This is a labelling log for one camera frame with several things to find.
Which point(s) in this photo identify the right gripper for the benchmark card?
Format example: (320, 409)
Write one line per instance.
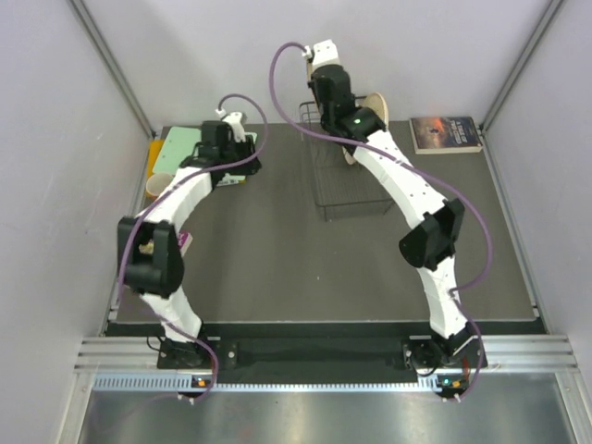
(310, 83)

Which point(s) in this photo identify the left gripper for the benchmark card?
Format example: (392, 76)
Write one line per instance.
(250, 167)

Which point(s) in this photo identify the cream plate with sprig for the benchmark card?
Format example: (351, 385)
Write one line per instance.
(376, 102)

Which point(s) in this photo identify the black wire dish rack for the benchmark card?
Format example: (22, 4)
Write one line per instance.
(342, 190)

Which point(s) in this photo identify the bird plate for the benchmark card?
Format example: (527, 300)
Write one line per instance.
(322, 70)

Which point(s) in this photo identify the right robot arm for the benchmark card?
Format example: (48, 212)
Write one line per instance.
(434, 221)

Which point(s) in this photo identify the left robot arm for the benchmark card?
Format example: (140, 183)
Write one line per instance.
(149, 258)

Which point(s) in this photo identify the green paper folder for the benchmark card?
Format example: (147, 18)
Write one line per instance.
(193, 135)

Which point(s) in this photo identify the yellow folder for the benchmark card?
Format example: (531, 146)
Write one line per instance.
(155, 152)

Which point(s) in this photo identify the orange mug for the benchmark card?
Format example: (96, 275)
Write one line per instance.
(156, 184)

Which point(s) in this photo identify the purple treehouse book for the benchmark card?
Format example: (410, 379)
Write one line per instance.
(184, 241)

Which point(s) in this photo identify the dark paperback book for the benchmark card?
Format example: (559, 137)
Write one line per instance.
(445, 135)

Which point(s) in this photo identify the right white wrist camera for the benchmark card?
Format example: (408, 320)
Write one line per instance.
(326, 48)

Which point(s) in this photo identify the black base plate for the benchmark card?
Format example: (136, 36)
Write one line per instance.
(393, 353)

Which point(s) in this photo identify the aluminium front rail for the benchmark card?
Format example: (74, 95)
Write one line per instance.
(512, 353)

